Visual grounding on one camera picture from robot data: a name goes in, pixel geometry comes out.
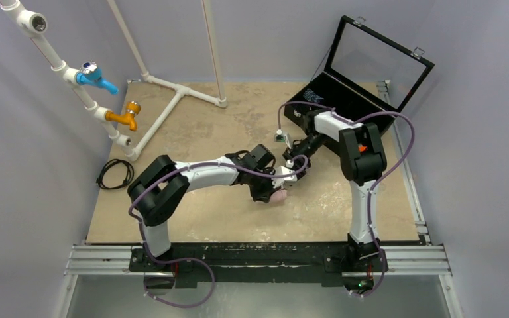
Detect white PVC pipe frame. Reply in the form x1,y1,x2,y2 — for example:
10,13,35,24
0,1,228,162

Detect coiled black cable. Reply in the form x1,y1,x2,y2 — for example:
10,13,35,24
95,158,135,190

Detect dark patterned rolled sock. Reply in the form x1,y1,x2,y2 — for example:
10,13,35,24
302,89,324,104

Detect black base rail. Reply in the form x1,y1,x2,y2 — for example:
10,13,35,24
129,241,387,291

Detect aluminium frame rails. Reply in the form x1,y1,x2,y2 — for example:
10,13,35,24
56,81,451,317

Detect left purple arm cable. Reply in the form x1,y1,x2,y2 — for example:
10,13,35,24
127,154,310,264

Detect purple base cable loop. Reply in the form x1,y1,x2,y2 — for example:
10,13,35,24
143,255,217,309

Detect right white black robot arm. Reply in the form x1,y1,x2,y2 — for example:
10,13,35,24
282,110,387,270

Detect blue faucet tap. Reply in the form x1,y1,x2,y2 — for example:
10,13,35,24
75,60,119,95

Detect orange faucet tap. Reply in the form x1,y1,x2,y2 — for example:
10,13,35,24
104,101,141,132

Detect pink underwear navy trim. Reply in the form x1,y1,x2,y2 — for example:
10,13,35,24
268,189,288,204

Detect black box with glass lid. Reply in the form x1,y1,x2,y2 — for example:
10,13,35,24
284,15,435,126

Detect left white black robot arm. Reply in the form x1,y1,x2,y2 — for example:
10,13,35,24
127,144,283,271

